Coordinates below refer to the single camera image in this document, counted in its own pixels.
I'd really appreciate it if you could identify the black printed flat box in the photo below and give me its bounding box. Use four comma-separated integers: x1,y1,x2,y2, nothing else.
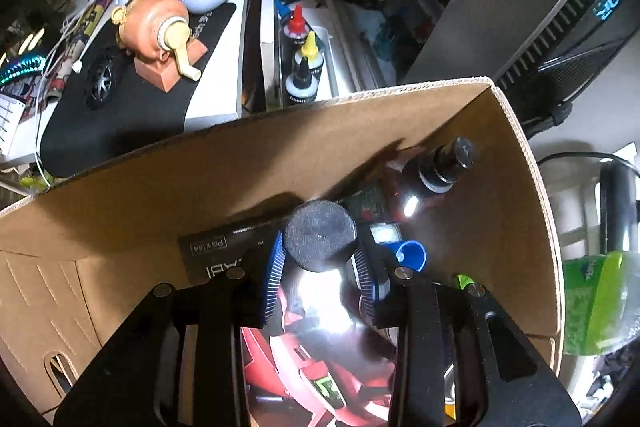
177,219,283,288

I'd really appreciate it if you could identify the red cap ink bottle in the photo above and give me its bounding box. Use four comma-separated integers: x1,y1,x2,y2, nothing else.
283,4,309,54

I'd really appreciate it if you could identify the green plastic packet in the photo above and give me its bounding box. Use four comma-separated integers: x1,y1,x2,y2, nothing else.
560,251,640,357

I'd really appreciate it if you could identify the brown cardboard box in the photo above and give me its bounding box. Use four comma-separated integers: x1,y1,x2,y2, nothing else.
0,77,566,418

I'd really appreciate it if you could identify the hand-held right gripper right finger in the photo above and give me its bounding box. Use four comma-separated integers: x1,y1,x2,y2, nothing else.
352,232,584,427

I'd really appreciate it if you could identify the black toy wheel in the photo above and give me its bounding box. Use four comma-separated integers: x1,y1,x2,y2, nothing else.
84,53,121,110

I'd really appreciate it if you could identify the glossy bottle with black cap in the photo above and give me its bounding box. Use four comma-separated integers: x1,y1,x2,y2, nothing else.
279,199,381,338

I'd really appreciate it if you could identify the yellow cap ink bottle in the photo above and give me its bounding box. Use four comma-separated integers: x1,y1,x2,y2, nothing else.
293,31,326,84

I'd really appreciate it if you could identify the white plastic tray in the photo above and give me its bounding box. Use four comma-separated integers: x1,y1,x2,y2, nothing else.
274,7,346,108

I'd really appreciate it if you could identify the black desk pad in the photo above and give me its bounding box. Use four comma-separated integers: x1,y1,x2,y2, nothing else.
40,2,237,178

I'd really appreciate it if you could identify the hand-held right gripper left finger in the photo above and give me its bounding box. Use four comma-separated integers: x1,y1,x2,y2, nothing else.
52,229,287,427

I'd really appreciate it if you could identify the black spray bottle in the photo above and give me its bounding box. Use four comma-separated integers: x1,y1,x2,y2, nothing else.
397,137,476,220

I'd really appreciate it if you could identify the orange hand-crank pencil sharpener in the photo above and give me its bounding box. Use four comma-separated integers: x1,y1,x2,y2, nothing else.
111,0,208,92

